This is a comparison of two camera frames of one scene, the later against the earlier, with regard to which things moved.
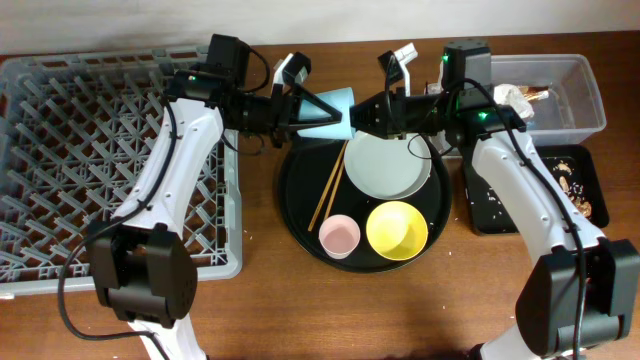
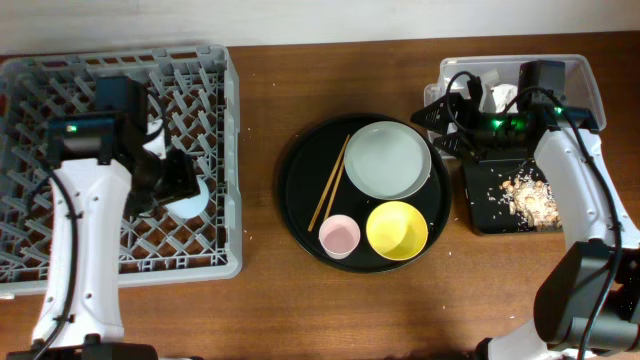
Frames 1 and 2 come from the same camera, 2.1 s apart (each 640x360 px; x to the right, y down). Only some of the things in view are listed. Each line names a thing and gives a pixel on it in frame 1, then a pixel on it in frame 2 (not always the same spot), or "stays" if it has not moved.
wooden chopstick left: [327, 187] stays
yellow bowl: [397, 231] stays
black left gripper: [285, 110] → [183, 182]
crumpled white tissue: [512, 95] stays
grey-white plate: [394, 168] stays
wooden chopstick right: [331, 203] stays
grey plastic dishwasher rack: [74, 127] stays
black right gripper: [389, 127] → [454, 103]
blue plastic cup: [340, 100] → [194, 206]
